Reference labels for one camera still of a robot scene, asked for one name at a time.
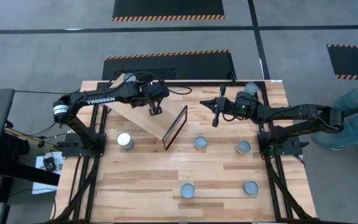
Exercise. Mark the white paper sheet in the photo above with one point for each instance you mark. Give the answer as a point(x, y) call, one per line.
point(43, 188)

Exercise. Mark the spicy black beans can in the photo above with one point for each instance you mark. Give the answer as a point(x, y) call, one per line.
point(244, 147)

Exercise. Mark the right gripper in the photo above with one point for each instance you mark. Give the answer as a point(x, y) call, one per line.
point(227, 106)

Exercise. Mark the black metal table frame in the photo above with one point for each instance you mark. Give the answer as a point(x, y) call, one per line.
point(197, 83)

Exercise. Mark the mixed vegetables label can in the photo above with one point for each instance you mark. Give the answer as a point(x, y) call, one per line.
point(187, 190)

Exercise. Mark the wooden shelf black metal frame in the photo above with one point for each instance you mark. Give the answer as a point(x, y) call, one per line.
point(135, 119)

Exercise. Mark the black stand base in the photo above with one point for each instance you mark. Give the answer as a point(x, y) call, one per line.
point(17, 168)

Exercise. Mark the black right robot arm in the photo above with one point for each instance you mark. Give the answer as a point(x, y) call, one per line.
point(291, 112)

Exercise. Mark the grey lid tin can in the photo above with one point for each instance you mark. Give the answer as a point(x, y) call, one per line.
point(250, 188)

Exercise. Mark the person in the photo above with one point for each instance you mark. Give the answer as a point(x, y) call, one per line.
point(353, 124)

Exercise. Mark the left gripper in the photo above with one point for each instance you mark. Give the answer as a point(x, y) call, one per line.
point(158, 91)

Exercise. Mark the tan label can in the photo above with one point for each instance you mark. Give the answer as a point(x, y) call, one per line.
point(200, 142)

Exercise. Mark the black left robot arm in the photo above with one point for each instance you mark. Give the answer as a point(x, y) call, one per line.
point(104, 99)

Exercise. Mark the green label can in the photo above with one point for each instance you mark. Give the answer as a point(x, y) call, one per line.
point(251, 87)

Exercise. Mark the cherries label can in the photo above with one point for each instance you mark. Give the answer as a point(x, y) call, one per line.
point(124, 139)

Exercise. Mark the small black device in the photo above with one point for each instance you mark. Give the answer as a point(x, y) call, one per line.
point(50, 163)

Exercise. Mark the black hazard-striped floor mat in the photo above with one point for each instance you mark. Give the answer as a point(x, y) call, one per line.
point(350, 60)
point(166, 7)
point(197, 67)

